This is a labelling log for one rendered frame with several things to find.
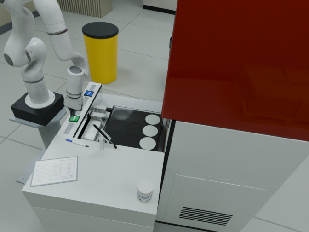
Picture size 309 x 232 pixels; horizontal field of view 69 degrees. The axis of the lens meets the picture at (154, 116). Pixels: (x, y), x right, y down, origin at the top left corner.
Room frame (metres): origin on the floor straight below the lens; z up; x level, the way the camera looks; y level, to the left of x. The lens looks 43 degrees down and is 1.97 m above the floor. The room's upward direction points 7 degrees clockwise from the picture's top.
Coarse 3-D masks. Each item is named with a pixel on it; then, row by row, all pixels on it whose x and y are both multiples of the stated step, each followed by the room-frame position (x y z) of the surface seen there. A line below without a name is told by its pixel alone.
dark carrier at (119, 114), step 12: (120, 108) 1.19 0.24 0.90; (120, 120) 1.07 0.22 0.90; (132, 120) 1.09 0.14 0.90; (144, 120) 1.10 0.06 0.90; (108, 132) 0.95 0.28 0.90; (120, 132) 0.96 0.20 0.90; (132, 132) 0.98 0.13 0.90; (120, 144) 0.87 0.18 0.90; (132, 144) 0.88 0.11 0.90; (156, 144) 0.90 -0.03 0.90
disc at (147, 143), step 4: (140, 140) 0.92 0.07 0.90; (144, 140) 0.92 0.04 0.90; (148, 140) 0.92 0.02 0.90; (152, 140) 0.93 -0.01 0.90; (140, 144) 0.89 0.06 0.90; (144, 144) 0.89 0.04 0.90; (148, 144) 0.89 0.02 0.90; (152, 144) 0.90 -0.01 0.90; (144, 148) 0.86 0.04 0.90; (148, 148) 0.86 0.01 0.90; (152, 148) 0.87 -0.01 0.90
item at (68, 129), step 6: (90, 84) 1.34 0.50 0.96; (96, 84) 1.35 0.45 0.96; (84, 90) 1.27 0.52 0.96; (90, 90) 1.27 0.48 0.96; (96, 90) 1.28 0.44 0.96; (84, 96) 1.20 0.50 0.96; (84, 102) 1.14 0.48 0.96; (90, 102) 1.15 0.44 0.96; (84, 108) 1.08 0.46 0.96; (78, 114) 1.02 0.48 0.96; (84, 114) 1.03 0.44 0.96; (66, 120) 0.96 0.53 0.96; (66, 126) 0.91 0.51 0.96; (72, 126) 0.92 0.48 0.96; (78, 126) 0.92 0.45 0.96; (60, 132) 0.85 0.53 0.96; (66, 132) 0.86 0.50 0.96; (72, 132) 0.87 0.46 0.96
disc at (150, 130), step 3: (147, 126) 1.05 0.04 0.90; (150, 126) 1.05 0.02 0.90; (153, 126) 1.05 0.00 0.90; (144, 129) 1.01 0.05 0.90; (147, 129) 1.02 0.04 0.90; (150, 129) 1.02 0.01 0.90; (153, 129) 1.02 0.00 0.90; (156, 129) 1.03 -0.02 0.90; (144, 132) 0.99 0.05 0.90; (147, 132) 0.99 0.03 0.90; (150, 132) 1.00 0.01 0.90; (153, 132) 1.00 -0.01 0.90; (156, 132) 1.00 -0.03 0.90; (147, 135) 0.96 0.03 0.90; (150, 135) 0.97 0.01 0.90; (153, 135) 0.97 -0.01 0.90
